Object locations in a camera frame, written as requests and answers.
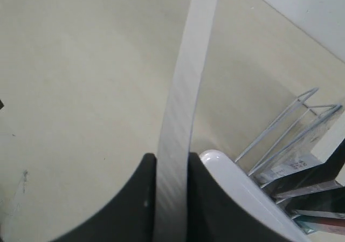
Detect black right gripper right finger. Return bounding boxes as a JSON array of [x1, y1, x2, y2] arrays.
[[186, 153, 289, 241]]

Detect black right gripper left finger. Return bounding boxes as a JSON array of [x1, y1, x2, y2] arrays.
[[54, 153, 156, 242]]

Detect blue moon cover book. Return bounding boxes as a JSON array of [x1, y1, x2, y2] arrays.
[[153, 0, 218, 241]]

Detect dark brown spine book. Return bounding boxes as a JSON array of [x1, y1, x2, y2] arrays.
[[271, 142, 344, 200]]

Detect pink red spine book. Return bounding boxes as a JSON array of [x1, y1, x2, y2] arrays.
[[293, 209, 344, 235]]

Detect clear acrylic book rack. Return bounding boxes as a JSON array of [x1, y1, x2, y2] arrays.
[[234, 88, 344, 186]]

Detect grey white spine book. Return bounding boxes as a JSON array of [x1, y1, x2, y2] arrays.
[[255, 154, 325, 185]]

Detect black green spine book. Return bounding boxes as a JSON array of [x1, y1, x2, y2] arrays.
[[280, 184, 344, 219]]

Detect white plastic tray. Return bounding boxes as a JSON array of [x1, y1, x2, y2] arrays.
[[200, 150, 310, 241]]

